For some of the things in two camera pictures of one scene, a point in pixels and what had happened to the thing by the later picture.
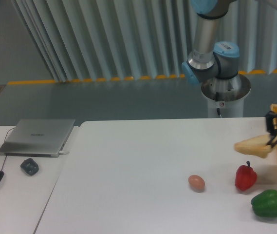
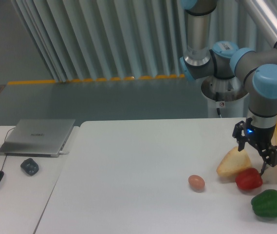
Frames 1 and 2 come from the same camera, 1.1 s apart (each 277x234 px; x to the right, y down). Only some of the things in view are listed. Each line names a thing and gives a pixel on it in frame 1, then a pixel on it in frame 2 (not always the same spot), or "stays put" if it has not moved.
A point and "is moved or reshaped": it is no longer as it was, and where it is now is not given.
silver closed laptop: (36, 138) stays put
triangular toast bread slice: (256, 146) is moved or reshaped
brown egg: (196, 183) stays put
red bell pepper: (245, 177) is moved or reshaped
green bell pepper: (268, 204) stays put
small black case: (29, 166) stays put
